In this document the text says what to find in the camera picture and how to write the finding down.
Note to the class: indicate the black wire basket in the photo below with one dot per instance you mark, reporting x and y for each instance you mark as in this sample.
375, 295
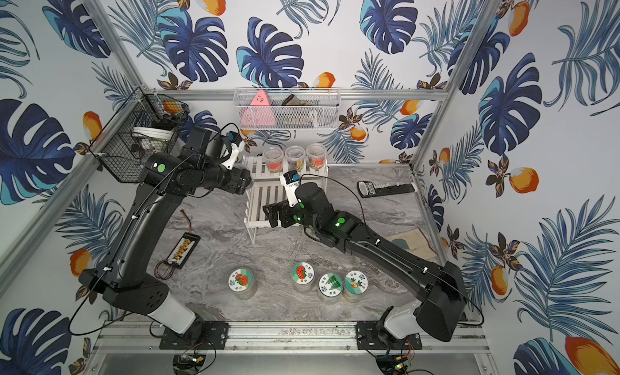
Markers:
145, 124

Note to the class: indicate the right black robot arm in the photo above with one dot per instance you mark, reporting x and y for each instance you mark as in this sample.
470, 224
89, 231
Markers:
439, 290

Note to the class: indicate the jar with strawberry lid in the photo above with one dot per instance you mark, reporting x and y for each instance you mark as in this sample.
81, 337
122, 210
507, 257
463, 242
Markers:
303, 277

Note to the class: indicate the white slatted wooden shelf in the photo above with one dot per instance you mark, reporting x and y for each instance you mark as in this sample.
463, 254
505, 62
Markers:
268, 188

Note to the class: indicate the jar with green tree lid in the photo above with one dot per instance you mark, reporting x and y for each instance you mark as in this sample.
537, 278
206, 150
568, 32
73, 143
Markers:
330, 287

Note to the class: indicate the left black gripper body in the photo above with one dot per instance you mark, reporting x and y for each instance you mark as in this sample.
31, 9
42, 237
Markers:
240, 179

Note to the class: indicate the clear seed container front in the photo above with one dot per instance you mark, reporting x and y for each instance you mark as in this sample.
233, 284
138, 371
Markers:
274, 159

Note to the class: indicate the jar with tomato lid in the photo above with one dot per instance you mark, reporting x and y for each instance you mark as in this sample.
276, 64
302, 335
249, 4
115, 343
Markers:
242, 283

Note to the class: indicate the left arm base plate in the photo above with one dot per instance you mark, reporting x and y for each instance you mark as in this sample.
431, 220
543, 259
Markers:
208, 335

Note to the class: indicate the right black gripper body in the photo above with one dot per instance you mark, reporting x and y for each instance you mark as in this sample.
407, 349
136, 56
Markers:
291, 216

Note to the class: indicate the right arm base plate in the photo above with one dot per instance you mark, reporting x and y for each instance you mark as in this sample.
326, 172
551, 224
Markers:
373, 335

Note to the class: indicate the white mesh wall basket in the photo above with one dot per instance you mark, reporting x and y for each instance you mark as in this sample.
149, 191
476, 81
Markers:
295, 108

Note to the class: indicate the clear seed container red label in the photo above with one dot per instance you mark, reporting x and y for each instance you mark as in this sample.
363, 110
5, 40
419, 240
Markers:
316, 154

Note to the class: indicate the clear seed container dark seeds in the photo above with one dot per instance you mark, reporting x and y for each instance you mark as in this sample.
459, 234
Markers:
295, 158

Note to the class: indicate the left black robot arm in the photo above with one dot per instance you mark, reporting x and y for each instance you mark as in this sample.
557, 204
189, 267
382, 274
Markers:
206, 161

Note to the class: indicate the white bowl in basket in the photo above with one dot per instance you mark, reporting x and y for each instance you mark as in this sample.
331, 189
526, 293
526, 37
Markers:
149, 133

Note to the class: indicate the jar with pineapple lid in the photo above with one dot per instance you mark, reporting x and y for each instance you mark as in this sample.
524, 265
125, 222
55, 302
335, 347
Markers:
356, 284

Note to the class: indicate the aluminium mounting rail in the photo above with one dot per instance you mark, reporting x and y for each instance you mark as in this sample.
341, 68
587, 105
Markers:
283, 337

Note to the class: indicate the pink triangular packet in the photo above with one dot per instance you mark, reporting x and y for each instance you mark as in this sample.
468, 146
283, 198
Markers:
259, 114

